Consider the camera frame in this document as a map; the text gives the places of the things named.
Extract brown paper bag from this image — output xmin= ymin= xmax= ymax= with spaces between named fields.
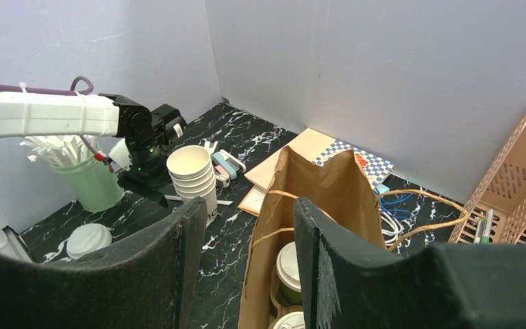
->
xmin=238 ymin=145 xmax=471 ymax=329

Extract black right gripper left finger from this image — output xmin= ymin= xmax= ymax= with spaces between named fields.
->
xmin=0 ymin=198 xmax=207 ymax=328

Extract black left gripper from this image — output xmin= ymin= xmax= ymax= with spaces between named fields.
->
xmin=102 ymin=93 xmax=188 ymax=178

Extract stack of white lids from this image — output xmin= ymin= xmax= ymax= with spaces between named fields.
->
xmin=166 ymin=145 xmax=218 ymax=222

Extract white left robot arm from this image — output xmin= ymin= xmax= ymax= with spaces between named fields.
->
xmin=0 ymin=76 xmax=188 ymax=177

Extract white lid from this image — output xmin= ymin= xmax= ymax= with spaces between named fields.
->
xmin=272 ymin=311 xmax=305 ymax=329
xmin=276 ymin=242 xmax=302 ymax=305
xmin=66 ymin=223 xmax=112 ymax=260

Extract green cup of stirrers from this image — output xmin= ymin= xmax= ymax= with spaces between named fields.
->
xmin=20 ymin=134 xmax=126 ymax=212

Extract orange file organizer rack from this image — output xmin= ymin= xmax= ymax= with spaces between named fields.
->
xmin=449 ymin=113 xmax=526 ymax=245

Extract white and blue cables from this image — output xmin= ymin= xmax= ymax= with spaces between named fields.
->
xmin=375 ymin=186 xmax=418 ymax=246

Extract checkered paper sheet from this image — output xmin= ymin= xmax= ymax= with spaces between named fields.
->
xmin=316 ymin=138 xmax=396 ymax=187

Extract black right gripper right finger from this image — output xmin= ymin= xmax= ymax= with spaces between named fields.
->
xmin=294 ymin=197 xmax=526 ymax=328

